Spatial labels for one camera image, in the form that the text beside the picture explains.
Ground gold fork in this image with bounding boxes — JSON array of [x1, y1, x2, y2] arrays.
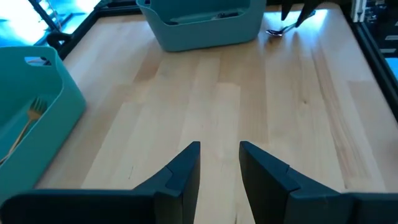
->
[[0, 96, 49, 166]]

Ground iridescent rainbow spoon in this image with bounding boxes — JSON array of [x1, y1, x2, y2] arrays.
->
[[266, 11, 315, 38]]

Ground green plastic bin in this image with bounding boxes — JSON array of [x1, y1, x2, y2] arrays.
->
[[0, 45, 87, 205]]

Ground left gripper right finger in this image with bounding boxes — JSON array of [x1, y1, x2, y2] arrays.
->
[[238, 141, 398, 224]]

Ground silver aluminium extrusion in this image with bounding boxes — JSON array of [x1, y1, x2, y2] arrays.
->
[[351, 0, 368, 22]]

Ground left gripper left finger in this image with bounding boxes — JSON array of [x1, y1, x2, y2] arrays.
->
[[0, 141, 201, 224]]

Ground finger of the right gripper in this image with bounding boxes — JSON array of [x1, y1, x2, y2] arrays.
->
[[281, 0, 295, 22], [295, 0, 317, 28]]

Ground black frame clamp knob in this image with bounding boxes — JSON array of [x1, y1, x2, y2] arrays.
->
[[46, 30, 73, 48]]

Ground blue-grey plastic bin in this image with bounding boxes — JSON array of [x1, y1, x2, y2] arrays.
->
[[136, 0, 267, 53]]

